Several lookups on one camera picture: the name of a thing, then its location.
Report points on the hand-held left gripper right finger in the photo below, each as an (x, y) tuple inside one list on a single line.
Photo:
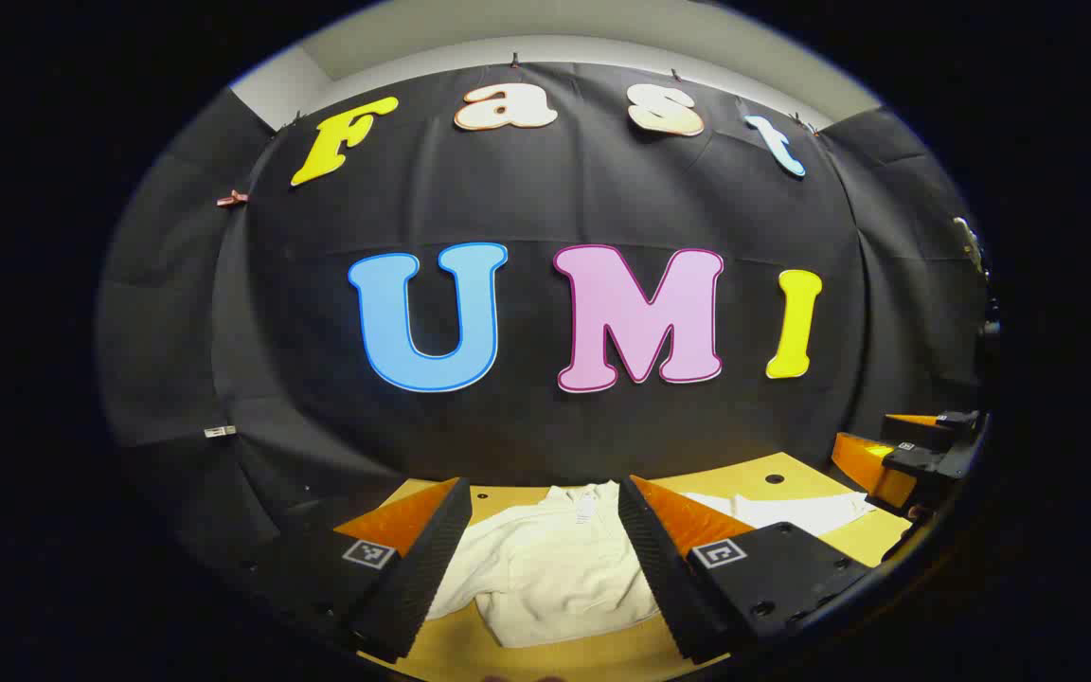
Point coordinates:
[(664, 568)]

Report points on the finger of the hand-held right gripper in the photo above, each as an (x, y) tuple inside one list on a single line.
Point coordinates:
[(872, 469), (953, 424)]

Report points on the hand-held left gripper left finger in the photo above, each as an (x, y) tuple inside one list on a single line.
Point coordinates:
[(422, 559)]

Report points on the cream white sweatshirt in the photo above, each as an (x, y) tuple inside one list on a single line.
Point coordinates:
[(555, 568)]

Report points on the small pale fixture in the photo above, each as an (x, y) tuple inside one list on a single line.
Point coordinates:
[(969, 242)]

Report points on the white cloth clip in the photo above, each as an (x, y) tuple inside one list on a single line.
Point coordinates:
[(220, 431)]

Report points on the black backdrop cloth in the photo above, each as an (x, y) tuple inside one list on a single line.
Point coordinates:
[(527, 189)]

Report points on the red cloth clip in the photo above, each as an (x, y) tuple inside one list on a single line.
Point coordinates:
[(233, 198)]

